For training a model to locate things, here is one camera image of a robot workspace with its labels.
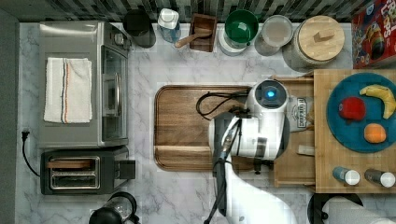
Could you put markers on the yellow plush banana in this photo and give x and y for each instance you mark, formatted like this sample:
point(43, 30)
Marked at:
point(383, 93)

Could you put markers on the silver chip bag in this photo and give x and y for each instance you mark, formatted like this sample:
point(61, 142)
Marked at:
point(299, 113)

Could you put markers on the dark wooden utensil box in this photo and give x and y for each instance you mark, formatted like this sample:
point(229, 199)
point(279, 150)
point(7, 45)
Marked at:
point(204, 27)

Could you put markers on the blue shaker white cap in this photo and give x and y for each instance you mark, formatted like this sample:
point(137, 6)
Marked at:
point(347, 176)

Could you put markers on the green mug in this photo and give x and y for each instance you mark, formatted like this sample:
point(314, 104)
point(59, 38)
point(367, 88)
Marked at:
point(240, 28)

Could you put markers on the jar with wooden lid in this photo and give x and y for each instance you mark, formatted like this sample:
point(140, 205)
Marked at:
point(315, 42)

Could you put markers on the dark glass carafe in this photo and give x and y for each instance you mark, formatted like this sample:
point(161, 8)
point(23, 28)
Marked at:
point(120, 208)

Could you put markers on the red plush apple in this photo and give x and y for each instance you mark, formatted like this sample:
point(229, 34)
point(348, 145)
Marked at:
point(352, 108)

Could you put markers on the silver toaster oven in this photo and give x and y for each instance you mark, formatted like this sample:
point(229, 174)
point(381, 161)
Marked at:
point(106, 46)

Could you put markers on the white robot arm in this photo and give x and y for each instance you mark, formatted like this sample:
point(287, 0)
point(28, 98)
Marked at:
point(257, 133)

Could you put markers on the red Froot Loops box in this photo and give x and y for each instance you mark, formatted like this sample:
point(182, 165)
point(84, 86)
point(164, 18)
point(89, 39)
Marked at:
point(374, 35)

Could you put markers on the black silver toaster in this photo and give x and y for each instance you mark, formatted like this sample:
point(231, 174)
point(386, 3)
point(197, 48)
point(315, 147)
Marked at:
point(72, 172)

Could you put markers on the wooden spoon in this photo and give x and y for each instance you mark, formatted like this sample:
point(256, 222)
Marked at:
point(193, 36)

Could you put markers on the wooden serving tray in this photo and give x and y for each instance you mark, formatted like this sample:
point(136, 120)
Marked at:
point(181, 120)

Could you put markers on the small white block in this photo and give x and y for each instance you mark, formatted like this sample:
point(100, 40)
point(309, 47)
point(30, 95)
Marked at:
point(306, 150)

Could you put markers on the blue round plate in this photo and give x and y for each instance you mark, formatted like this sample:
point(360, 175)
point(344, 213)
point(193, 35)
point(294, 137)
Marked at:
point(351, 133)

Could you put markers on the white striped towel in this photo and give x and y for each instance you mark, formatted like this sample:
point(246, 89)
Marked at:
point(68, 90)

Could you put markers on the clear lidded plastic container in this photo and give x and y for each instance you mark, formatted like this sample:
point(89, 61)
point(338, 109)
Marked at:
point(276, 32)

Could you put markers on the dark shaker white cap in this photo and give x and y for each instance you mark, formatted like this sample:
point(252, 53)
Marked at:
point(385, 179)

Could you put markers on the black cylindrical cup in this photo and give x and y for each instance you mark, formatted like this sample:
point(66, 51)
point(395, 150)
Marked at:
point(138, 25)

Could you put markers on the orange plush fruit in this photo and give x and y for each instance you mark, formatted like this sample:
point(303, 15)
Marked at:
point(374, 133)

